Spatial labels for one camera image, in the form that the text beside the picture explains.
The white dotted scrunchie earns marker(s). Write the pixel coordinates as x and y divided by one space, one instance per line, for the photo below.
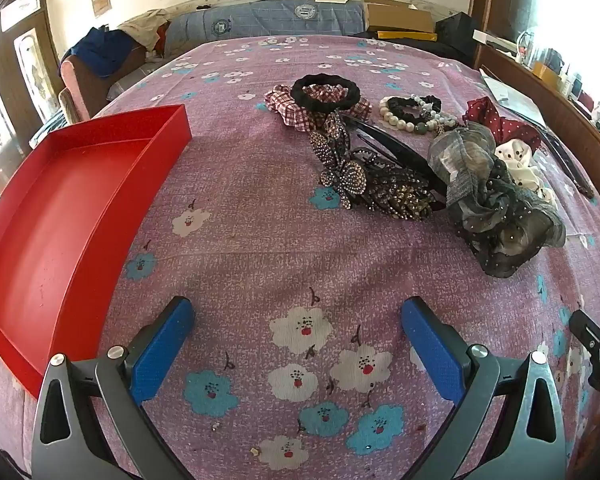
522 167

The dark barrette hair clip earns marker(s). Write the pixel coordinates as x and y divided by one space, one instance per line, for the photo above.
570 165

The black banana hair clip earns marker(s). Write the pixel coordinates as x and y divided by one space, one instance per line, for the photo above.
395 147

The red dotted scrunchie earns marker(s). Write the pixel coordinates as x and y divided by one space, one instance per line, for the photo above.
495 117

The beige clothing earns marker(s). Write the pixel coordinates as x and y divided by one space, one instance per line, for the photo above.
142 27

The black scrunchie with pearls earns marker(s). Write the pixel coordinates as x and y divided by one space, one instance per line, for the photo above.
397 105

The dark dotted gauze scrunchie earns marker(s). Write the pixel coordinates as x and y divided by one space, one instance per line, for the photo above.
510 230

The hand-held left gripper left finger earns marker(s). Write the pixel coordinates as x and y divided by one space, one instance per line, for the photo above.
162 350

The rhinestone bow hair clip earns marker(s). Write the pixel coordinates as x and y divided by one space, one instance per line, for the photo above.
330 135

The pink armchair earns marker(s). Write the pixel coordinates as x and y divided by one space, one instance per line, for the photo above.
85 90

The white papers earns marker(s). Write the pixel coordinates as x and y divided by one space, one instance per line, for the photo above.
515 97

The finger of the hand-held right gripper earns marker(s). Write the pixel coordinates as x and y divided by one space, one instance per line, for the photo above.
597 347

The wooden headboard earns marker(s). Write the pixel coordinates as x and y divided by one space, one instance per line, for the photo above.
545 90

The white book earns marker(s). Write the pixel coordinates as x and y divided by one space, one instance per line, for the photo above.
331 0

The folded blue quilt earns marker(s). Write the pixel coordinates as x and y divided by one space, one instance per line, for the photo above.
260 20

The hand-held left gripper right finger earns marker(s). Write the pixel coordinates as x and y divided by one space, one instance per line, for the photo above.
432 355

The wooden glass door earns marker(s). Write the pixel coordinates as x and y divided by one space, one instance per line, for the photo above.
25 75

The brown cardboard box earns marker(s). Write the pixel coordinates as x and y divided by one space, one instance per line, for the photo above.
397 17

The long white box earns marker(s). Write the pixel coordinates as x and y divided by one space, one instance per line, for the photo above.
492 41

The flat yellow box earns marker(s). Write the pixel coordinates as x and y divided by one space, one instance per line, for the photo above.
407 36

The small wall plaque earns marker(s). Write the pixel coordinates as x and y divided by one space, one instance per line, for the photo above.
101 2

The purple floral bedsheet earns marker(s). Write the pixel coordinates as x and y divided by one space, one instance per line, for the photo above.
260 260

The rhinestone butterfly hair clip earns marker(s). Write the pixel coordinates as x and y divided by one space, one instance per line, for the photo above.
347 180

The shelf clutter of bottles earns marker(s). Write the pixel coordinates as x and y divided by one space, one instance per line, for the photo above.
570 80

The brown sequin hair clip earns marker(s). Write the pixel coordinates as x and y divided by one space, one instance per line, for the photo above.
400 195

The red plastic tray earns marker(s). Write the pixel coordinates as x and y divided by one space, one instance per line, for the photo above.
70 210

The red plaid scrunchie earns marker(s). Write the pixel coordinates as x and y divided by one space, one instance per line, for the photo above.
280 105

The black bag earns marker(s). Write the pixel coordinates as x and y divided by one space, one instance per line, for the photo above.
457 35

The blue clothing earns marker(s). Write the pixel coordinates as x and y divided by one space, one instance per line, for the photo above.
100 50

